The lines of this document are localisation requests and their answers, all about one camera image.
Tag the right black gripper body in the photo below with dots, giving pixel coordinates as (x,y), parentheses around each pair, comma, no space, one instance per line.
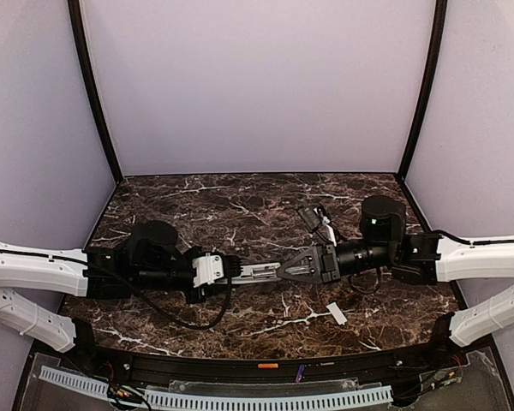
(328,262)

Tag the white battery cover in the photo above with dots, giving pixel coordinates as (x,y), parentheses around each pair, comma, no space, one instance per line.
(337,313)

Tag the white remote control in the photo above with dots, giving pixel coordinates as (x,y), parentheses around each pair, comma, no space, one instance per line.
(256,273)

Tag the purple battery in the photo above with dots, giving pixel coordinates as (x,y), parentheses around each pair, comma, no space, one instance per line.
(300,372)

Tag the clear plastic screwdriver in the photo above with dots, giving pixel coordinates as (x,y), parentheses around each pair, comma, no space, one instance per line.
(301,270)

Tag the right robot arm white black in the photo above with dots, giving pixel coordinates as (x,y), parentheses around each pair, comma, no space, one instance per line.
(422,259)

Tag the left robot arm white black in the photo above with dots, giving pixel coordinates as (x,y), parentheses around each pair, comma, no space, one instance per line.
(147,260)

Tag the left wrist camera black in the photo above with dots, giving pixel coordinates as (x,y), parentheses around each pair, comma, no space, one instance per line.
(212,267)

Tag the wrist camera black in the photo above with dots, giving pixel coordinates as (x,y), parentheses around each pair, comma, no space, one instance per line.
(212,267)
(317,223)

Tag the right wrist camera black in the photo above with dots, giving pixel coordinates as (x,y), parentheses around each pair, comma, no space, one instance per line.
(317,223)

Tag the black front rail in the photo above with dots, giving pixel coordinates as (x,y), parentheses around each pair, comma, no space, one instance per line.
(397,366)

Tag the centre white slotted cable duct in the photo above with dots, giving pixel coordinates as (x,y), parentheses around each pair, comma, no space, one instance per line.
(162,400)

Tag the white slotted cable duct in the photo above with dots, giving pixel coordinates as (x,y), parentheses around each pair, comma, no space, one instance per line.
(77,383)
(162,400)

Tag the small circuit board with wires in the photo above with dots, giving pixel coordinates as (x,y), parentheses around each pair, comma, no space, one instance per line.
(123,396)

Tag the left white slotted cable duct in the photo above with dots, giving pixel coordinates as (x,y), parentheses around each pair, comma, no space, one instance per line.
(77,383)

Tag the right circuit board with wires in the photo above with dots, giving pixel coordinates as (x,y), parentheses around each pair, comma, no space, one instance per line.
(441,379)

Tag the right black frame post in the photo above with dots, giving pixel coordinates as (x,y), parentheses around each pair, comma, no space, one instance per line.
(429,71)

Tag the black frame post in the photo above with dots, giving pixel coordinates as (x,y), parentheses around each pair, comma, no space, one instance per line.
(429,71)
(90,84)

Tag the left black frame post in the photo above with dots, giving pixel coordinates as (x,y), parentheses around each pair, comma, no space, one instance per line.
(90,84)

